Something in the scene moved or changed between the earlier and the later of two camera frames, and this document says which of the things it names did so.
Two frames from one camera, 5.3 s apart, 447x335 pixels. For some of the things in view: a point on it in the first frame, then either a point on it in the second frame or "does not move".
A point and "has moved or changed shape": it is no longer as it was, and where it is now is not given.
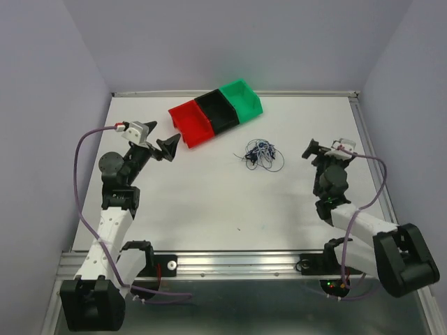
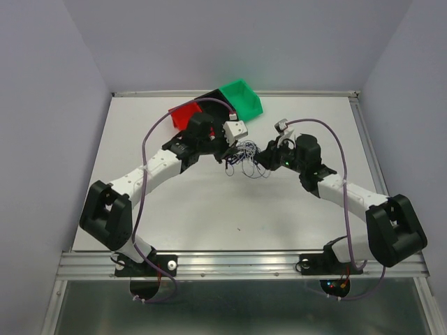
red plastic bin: [190, 121] does not move
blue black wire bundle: [262, 153] has moved or changed shape
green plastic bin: [246, 102] does not move
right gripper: [320, 151] -> [267, 158]
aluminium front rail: [242, 264] does not move
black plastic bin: [220, 111] does not move
